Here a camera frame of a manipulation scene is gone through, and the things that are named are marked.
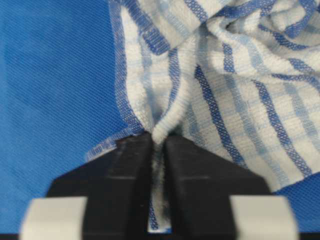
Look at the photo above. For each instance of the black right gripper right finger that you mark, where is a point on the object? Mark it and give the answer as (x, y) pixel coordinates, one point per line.
(212, 198)

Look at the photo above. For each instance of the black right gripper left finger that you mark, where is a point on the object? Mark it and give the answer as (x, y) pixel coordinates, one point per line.
(105, 199)

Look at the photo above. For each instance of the blue striped white towel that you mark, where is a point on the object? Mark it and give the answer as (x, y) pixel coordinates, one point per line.
(239, 78)

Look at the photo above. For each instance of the blue table cloth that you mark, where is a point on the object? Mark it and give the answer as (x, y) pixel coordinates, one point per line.
(57, 94)

